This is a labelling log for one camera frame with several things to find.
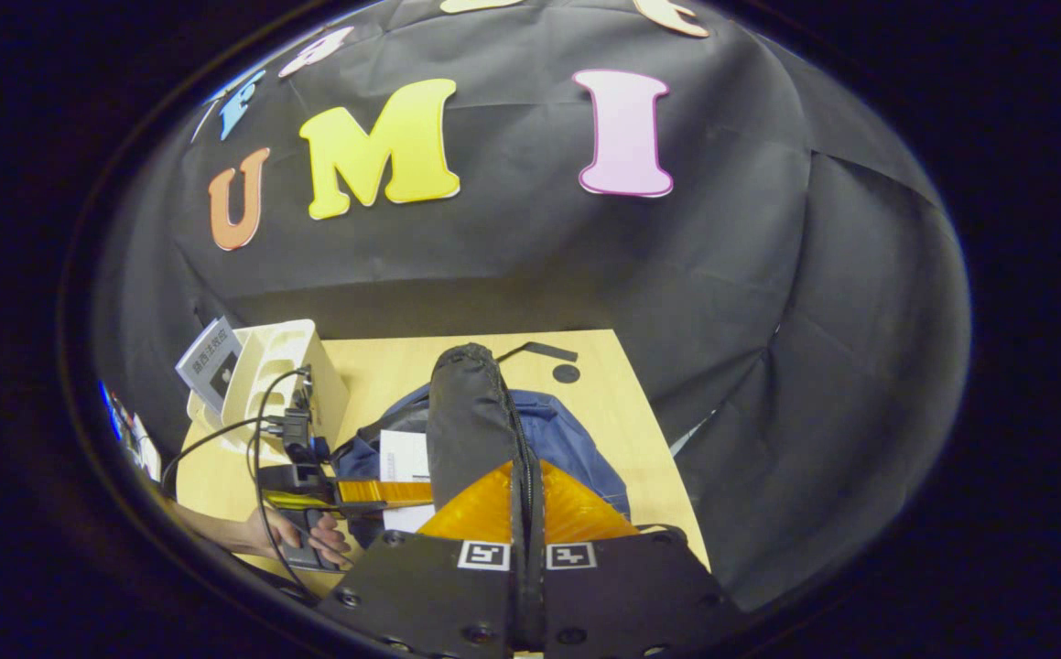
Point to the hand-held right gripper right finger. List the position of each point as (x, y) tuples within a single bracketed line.
[(631, 595)]

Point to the black backdrop cloth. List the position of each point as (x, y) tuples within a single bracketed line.
[(768, 320)]

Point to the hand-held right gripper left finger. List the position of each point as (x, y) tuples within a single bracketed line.
[(429, 595)]

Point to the colourful printed banner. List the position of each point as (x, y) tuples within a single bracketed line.
[(136, 439)]

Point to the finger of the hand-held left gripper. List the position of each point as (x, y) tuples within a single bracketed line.
[(384, 492)]

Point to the blue schoolbag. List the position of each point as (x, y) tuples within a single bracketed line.
[(567, 439)]

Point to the black round sticker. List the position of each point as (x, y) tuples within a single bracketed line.
[(566, 373)]

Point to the white plastic bookshelf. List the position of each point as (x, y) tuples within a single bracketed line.
[(260, 352)]

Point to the white book with dark emblem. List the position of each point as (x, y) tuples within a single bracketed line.
[(210, 366)]

